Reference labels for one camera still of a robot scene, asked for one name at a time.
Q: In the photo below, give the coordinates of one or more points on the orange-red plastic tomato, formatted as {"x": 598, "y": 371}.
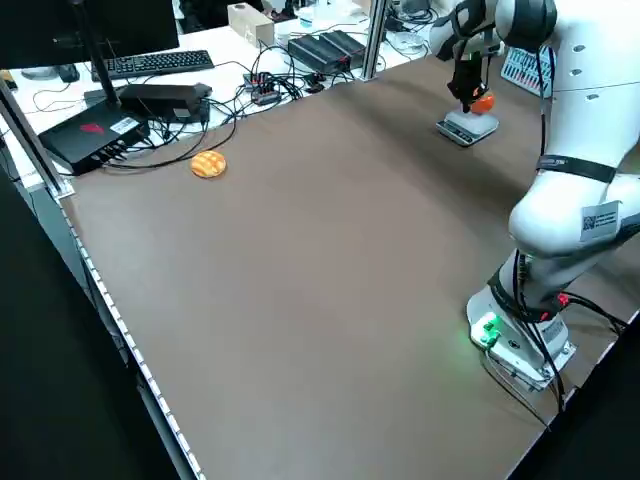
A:
{"x": 485, "y": 105}

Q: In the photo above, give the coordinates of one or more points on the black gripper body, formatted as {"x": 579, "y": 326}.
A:
{"x": 469, "y": 72}

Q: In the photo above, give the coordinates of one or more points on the black monitor stand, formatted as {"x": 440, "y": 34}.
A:
{"x": 102, "y": 75}

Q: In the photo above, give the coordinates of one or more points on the silver digital kitchen scale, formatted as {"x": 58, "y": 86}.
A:
{"x": 467, "y": 130}

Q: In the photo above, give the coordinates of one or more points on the black box with red logo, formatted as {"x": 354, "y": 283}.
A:
{"x": 90, "y": 137}

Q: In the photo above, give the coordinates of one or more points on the beige cardboard box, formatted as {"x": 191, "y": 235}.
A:
{"x": 252, "y": 25}

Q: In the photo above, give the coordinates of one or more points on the aluminium frame post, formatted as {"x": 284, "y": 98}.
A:
{"x": 375, "y": 40}
{"x": 35, "y": 145}

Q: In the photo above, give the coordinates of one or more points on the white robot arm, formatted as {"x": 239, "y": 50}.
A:
{"x": 590, "y": 125}

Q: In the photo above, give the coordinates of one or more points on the round golden bread bun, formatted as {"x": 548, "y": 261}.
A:
{"x": 210, "y": 165}

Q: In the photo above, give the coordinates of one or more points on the grey usb hub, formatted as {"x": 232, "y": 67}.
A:
{"x": 262, "y": 90}

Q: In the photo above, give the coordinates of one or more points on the black computer monitor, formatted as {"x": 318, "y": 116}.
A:
{"x": 75, "y": 30}

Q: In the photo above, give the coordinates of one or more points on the black flat device box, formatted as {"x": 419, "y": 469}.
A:
{"x": 165, "y": 97}

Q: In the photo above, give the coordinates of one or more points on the black computer mouse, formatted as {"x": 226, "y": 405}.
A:
{"x": 69, "y": 73}

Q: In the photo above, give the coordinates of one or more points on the black power brick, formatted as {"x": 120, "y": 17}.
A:
{"x": 312, "y": 52}
{"x": 345, "y": 44}

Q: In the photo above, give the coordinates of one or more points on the black keyboard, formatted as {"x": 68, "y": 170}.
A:
{"x": 150, "y": 64}

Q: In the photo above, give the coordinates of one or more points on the light blue plastic basket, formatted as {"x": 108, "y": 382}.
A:
{"x": 520, "y": 70}

